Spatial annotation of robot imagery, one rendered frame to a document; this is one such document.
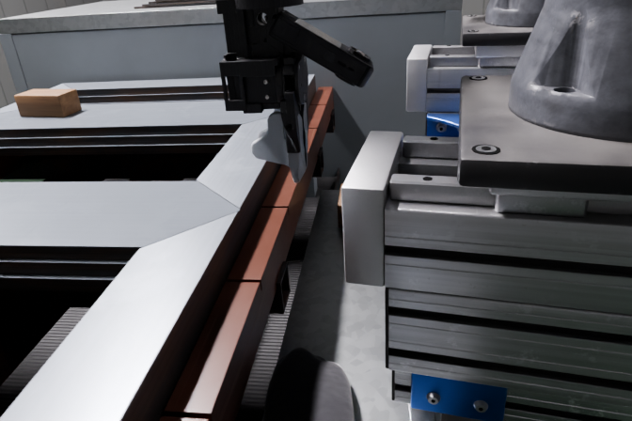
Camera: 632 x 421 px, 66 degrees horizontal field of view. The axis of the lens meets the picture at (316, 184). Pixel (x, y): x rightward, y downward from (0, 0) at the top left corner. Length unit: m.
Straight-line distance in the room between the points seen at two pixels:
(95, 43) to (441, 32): 0.96
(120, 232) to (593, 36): 0.52
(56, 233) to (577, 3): 0.59
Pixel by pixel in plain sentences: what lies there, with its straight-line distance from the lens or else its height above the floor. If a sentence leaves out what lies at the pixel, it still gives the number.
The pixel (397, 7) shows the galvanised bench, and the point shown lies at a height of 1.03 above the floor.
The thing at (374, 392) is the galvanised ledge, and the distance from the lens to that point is 0.64.
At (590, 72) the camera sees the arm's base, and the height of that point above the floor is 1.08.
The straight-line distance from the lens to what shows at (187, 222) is 0.62.
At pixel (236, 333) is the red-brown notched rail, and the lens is 0.51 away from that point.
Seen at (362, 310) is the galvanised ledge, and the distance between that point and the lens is 0.74.
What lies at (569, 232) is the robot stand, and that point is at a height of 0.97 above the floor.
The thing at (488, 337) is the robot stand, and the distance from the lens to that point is 0.44.
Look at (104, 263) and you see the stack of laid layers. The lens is 0.62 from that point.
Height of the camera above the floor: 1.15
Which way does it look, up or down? 25 degrees down
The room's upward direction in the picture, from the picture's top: 4 degrees counter-clockwise
